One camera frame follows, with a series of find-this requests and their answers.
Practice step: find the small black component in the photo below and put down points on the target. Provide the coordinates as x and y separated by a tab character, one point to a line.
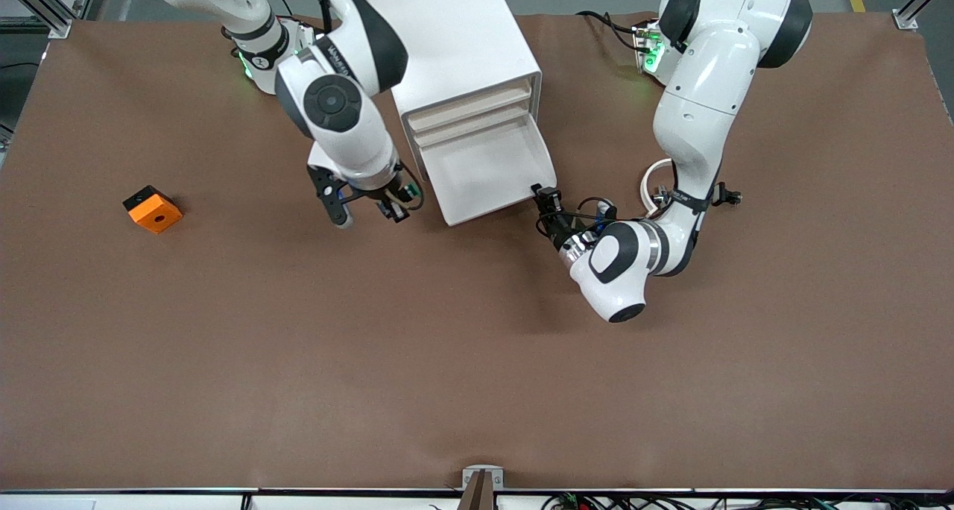
729	195

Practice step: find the white drawer cabinet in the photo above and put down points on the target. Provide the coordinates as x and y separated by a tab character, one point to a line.
462	33

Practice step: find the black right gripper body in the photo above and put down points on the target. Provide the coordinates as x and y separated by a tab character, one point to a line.
385	195

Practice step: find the white plastic drawer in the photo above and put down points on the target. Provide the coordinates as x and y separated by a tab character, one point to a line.
484	171
469	108
469	125

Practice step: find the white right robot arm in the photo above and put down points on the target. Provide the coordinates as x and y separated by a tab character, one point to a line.
335	122

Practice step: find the aluminium frame profile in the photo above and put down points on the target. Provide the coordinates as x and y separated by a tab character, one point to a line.
59	27
905	21

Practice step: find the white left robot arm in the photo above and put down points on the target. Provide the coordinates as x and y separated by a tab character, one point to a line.
700	85

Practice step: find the brown table mat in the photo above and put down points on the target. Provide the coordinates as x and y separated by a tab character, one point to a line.
477	346

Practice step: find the orange black block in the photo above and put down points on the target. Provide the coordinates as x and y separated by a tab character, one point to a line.
156	215

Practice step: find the brown support post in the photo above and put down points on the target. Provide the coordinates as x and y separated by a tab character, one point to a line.
478	495

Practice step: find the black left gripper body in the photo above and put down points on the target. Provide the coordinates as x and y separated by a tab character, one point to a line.
556	227

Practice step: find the green push button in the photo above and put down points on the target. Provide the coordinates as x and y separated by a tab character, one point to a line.
409	191

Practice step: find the grey mount bracket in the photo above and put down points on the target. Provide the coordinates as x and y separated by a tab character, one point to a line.
469	471

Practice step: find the white curved plastic piece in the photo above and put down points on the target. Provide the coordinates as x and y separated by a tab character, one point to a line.
645	189

